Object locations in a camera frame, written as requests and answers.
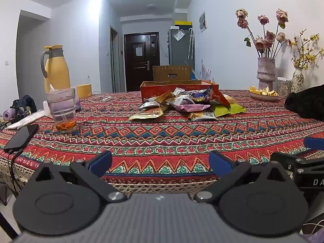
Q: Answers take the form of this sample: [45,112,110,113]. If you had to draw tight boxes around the grey interior door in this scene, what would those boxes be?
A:
[110,25,119,93]

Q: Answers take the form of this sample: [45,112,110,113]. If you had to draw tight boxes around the grey refrigerator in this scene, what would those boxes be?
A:
[168,29,195,67]

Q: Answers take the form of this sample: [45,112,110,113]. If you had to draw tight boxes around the yellow and black box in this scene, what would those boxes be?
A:
[174,20,193,30]

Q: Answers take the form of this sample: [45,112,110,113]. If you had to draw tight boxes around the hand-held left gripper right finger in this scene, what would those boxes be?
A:
[194,150,294,203]

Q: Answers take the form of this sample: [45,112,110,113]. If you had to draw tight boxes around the yellow cup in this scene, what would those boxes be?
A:
[77,83,92,98]

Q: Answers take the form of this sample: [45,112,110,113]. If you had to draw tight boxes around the orange peels pile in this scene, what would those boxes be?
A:
[248,85,279,97]

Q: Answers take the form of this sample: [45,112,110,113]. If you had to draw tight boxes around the pile of snack packets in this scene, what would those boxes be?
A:
[129,86,218,122]

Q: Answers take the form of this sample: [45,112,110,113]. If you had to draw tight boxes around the dark backpack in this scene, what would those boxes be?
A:
[10,95,37,118]

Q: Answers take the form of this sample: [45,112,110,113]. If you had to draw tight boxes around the glass jar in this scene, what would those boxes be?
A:
[277,77,293,98]

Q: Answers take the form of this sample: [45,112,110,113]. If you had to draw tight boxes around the black smartphone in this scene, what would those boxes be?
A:
[3,124,39,153]

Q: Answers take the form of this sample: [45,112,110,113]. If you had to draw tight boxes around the purple tissue pack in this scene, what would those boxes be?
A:
[43,97,81,118]

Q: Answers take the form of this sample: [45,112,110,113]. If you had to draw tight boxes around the purple rolled mat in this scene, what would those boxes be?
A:
[2,109,19,121]

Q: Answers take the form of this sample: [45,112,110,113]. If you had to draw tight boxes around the wall picture frame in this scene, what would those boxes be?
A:
[199,11,208,32]

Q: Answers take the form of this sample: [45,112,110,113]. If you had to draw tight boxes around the red cardboard box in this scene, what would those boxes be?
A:
[140,80,231,107]

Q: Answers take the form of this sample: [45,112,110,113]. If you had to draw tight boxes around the white cable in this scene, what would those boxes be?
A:
[87,94,112,103]

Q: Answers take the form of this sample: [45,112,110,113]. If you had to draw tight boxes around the black cable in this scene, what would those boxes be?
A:
[7,149,24,205]

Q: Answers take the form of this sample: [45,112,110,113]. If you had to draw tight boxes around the hanging umbrella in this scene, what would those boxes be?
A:
[188,29,194,60]

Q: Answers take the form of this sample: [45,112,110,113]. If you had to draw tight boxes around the pink snack packet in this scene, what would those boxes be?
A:
[175,103,211,112]

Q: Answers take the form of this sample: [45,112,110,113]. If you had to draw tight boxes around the black cloth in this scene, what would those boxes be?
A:
[284,85,324,120]

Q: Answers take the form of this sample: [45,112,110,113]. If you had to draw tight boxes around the pink ceramic vase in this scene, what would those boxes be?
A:
[257,57,276,90]

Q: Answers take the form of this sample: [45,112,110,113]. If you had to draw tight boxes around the clear plastic cup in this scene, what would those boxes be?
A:
[46,88,78,134]

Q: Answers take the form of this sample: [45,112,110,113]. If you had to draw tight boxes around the ceramic bowl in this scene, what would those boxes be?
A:
[248,90,280,102]

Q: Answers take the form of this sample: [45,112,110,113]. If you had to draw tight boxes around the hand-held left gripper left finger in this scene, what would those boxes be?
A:
[29,150,127,203]

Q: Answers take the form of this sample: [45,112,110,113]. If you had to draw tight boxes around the white plastic bag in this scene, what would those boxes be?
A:
[6,110,47,130]

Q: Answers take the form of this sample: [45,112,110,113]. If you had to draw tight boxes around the dried purple flowers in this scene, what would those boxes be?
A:
[200,59,215,81]

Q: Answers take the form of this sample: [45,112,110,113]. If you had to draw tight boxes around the dried pink roses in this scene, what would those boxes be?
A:
[235,8,291,59]

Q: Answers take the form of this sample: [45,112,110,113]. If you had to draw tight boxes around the dark entry door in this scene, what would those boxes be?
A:
[124,32,160,92]

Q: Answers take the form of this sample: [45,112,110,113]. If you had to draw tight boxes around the yellow thermos jug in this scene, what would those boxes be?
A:
[40,45,71,94]

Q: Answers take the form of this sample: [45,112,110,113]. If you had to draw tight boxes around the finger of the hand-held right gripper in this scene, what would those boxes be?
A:
[304,137,324,150]
[271,152,313,174]

